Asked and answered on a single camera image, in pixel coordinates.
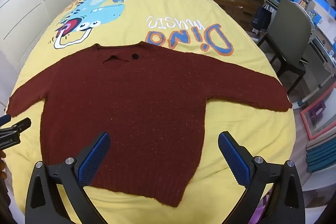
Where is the grey-green chair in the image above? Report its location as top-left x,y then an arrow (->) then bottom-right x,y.
257,0 -> 319,90

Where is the stack of blue mats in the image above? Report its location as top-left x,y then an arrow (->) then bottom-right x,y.
306,132 -> 336,174

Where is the pink framed board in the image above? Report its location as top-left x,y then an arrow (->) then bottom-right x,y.
300,99 -> 336,140

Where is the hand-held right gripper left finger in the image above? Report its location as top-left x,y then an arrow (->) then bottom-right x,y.
25,132 -> 111,224

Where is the dark blue hanging bag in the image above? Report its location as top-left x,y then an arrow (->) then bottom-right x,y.
251,5 -> 272,33

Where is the white wardrobe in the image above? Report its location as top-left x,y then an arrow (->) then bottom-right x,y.
0,0 -> 87,67

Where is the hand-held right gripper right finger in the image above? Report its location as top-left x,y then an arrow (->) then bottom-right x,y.
218,131 -> 306,224

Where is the yellow printed blanket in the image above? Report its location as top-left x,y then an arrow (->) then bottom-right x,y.
5,0 -> 297,224

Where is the dark red knitted sweater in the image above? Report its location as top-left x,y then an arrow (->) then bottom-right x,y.
6,41 -> 293,208

